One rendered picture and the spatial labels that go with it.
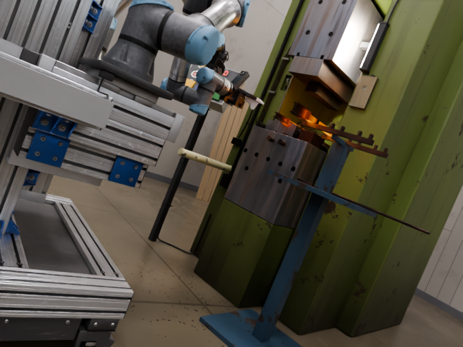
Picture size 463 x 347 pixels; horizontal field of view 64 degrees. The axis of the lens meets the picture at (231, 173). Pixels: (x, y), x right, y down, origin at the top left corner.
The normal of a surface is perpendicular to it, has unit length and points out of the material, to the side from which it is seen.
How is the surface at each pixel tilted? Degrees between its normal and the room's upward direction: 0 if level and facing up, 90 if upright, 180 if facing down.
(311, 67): 90
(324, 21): 90
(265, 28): 90
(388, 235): 90
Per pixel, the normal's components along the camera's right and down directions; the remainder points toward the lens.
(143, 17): -0.07, 0.04
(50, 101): 0.56, 0.28
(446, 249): -0.73, -0.26
